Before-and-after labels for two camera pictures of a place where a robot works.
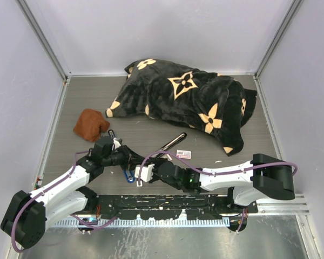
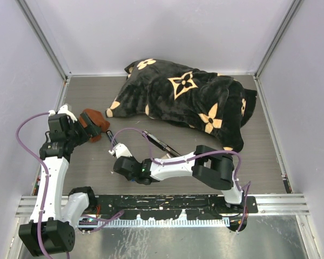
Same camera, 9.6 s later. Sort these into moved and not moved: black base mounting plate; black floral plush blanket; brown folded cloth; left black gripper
Moved: left black gripper
Not moved: black floral plush blanket; brown folded cloth; black base mounting plate
